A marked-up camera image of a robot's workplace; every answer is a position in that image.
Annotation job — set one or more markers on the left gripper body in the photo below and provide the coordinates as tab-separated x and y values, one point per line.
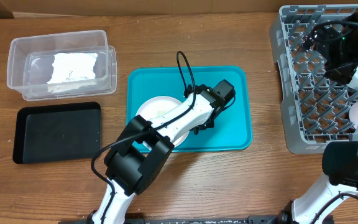
211	123

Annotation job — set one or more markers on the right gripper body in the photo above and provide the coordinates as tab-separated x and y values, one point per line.
342	55

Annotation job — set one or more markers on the large white plate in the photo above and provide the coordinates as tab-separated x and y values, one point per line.
155	107

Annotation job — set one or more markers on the white napkin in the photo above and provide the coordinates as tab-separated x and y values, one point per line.
72	67

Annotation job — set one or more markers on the black plastic tray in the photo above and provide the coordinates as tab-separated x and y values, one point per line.
57	133

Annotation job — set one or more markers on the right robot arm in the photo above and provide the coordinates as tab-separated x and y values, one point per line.
339	179

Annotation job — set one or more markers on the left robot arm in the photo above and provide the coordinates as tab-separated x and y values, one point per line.
137	157

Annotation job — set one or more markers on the grey dishwasher rack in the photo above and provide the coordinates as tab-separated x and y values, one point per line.
315	110

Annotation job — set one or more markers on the teal serving tray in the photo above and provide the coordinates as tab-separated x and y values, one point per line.
232	128

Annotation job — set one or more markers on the clear plastic bin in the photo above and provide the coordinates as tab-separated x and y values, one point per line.
30	59

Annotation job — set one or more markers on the brown cardboard backdrop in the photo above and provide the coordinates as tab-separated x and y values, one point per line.
10	9

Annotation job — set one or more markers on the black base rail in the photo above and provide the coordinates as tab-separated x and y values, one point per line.
268	219

